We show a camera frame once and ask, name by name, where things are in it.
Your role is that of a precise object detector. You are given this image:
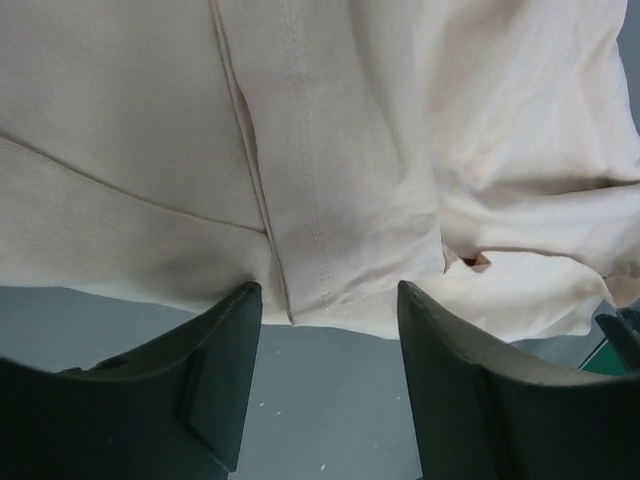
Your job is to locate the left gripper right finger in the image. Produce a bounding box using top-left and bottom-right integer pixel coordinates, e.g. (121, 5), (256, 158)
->
(397, 282), (639, 479)

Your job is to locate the beige t-shirt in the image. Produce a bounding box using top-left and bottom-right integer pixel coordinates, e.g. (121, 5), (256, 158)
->
(1, 1), (639, 342)

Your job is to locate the green t-shirt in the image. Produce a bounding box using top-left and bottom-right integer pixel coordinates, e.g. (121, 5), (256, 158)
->
(580, 339), (628, 376)

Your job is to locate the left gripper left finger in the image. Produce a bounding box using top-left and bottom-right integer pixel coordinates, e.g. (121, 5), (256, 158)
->
(1, 282), (263, 479)

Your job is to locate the teal plastic basket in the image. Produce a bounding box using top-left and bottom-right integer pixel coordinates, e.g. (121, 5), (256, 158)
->
(596, 308), (640, 373)

